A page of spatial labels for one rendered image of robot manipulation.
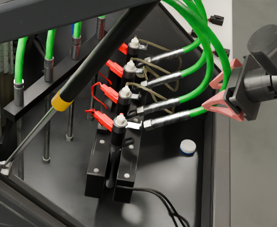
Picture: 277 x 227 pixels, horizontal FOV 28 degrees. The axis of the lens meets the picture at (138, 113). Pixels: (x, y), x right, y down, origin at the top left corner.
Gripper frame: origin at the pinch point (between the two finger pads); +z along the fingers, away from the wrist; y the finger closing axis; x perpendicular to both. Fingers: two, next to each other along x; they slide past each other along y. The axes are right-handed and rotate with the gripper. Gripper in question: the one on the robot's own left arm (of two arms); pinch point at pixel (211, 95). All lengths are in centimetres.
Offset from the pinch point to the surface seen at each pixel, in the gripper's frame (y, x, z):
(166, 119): 4.2, -0.6, 9.0
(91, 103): -9.7, 3.6, 43.9
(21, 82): 9.2, -23.1, 25.0
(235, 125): -87, 109, 94
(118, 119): 6.5, -5.5, 16.4
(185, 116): 3.4, 0.6, 5.3
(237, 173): -59, 109, 85
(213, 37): -1.3, -11.7, -8.6
